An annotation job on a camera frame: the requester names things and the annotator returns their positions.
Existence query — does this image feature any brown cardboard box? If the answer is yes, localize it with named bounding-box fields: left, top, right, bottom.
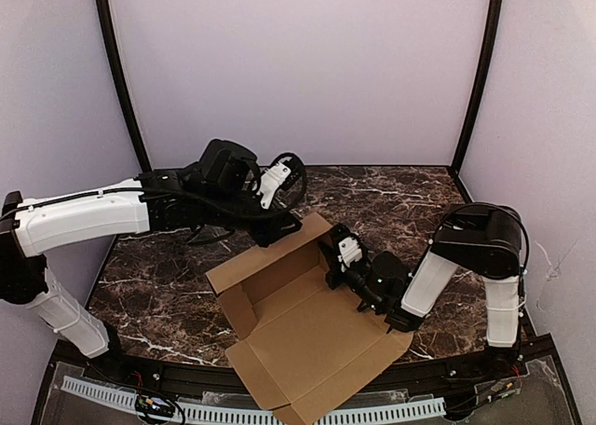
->
left=207, top=212, right=413, bottom=424

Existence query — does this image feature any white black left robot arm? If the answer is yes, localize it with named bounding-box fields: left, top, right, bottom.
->
left=1, top=139, right=307, bottom=360

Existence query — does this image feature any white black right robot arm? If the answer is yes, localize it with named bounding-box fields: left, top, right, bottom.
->
left=318, top=202, right=530, bottom=349

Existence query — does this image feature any small green circuit board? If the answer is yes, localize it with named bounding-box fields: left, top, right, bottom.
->
left=134, top=394, right=177, bottom=418

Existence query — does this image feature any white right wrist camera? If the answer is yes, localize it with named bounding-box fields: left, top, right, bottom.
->
left=330, top=224, right=368, bottom=272

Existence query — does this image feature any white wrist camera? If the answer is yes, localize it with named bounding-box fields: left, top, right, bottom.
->
left=253, top=152, right=307, bottom=210
left=330, top=224, right=368, bottom=272

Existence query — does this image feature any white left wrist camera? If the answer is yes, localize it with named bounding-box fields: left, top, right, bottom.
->
left=253, top=152, right=307, bottom=210

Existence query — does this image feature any grey slotted cable duct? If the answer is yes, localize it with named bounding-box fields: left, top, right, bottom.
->
left=61, top=376, right=446, bottom=424

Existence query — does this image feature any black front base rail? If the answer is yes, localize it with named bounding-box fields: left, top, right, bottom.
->
left=50, top=334, right=573, bottom=399

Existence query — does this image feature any black left frame post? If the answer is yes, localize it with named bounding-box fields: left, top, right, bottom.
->
left=95, top=0, right=152, bottom=172

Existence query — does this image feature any black frame post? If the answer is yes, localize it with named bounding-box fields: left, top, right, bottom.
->
left=449, top=0, right=503, bottom=178
left=95, top=0, right=152, bottom=172

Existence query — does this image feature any black right frame post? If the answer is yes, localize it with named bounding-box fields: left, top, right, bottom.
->
left=449, top=0, right=503, bottom=178

